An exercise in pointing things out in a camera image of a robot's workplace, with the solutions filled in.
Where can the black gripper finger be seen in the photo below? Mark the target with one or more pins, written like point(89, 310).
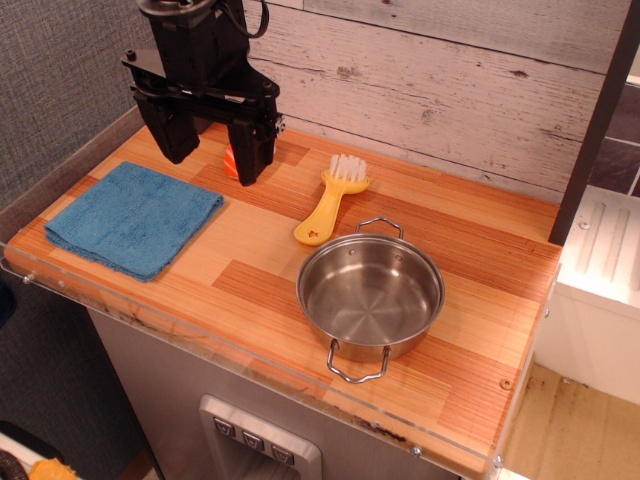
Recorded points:
point(253, 145)
point(173, 130)

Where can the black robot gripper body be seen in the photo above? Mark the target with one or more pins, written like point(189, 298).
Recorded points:
point(199, 63)

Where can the stainless steel pot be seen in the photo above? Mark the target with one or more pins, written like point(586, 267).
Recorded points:
point(369, 298)

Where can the blue folded cloth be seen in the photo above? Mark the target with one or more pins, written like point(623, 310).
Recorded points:
point(134, 221)

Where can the salmon sushi toy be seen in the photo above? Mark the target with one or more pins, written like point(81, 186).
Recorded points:
point(229, 163)

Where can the yellow dish brush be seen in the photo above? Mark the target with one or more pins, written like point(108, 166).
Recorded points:
point(346, 175)

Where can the clear acrylic edge guard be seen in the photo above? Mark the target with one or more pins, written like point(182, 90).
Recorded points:
point(450, 399)

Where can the silver dispenser panel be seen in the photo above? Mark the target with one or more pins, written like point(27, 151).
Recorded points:
point(245, 446)

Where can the grey toy fridge cabinet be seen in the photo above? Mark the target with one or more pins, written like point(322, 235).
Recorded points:
point(164, 384)

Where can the yellow object bottom left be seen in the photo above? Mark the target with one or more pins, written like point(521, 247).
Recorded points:
point(51, 469)

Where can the white toy sink unit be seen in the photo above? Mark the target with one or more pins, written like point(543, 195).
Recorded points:
point(590, 329)

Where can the dark grey right post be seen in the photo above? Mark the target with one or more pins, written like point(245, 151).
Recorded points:
point(615, 79)

